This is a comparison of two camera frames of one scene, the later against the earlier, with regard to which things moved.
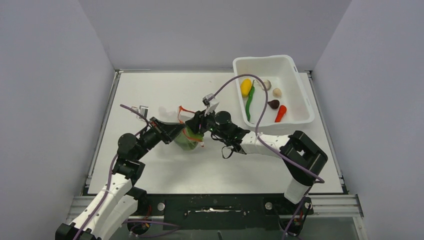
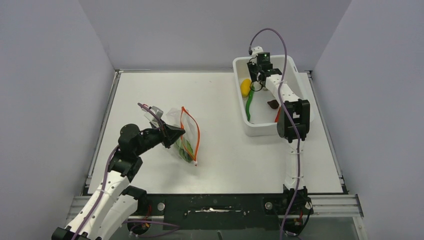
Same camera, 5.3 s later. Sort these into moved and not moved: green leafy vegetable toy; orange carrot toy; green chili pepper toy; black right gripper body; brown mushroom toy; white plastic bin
Moved: black right gripper body; green leafy vegetable toy
Not moved: brown mushroom toy; orange carrot toy; green chili pepper toy; white plastic bin
